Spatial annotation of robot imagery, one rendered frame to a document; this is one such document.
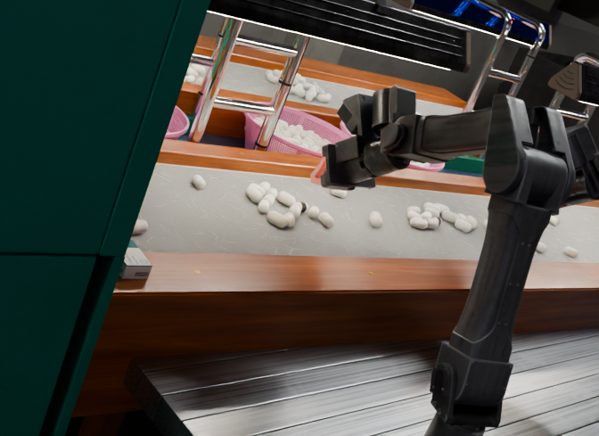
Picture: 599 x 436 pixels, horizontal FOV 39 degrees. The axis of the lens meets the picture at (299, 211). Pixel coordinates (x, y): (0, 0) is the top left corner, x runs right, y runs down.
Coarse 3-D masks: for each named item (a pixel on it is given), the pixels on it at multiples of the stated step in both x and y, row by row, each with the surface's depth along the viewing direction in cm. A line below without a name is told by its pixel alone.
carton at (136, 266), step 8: (128, 248) 105; (136, 248) 106; (128, 256) 103; (136, 256) 104; (144, 256) 105; (128, 264) 101; (136, 264) 102; (144, 264) 103; (120, 272) 102; (128, 272) 102; (136, 272) 102; (144, 272) 103
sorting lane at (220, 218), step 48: (192, 192) 140; (240, 192) 147; (288, 192) 156; (384, 192) 177; (432, 192) 189; (144, 240) 118; (192, 240) 124; (240, 240) 130; (288, 240) 137; (336, 240) 144; (384, 240) 152; (432, 240) 161; (480, 240) 172; (576, 240) 197
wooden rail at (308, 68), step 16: (208, 48) 221; (240, 48) 234; (256, 64) 231; (272, 64) 234; (304, 64) 246; (320, 64) 254; (336, 80) 250; (352, 80) 254; (368, 80) 259; (384, 80) 268; (400, 80) 278; (416, 96) 272; (432, 96) 277; (448, 96) 284
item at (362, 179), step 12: (324, 156) 136; (360, 156) 133; (336, 168) 136; (348, 168) 135; (360, 168) 133; (324, 180) 135; (336, 180) 135; (348, 180) 137; (360, 180) 136; (372, 180) 141
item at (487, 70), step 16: (480, 0) 228; (512, 16) 239; (528, 16) 235; (544, 32) 231; (496, 48) 224; (528, 64) 234; (480, 80) 227; (512, 80) 234; (448, 160) 235; (464, 160) 239; (480, 160) 243
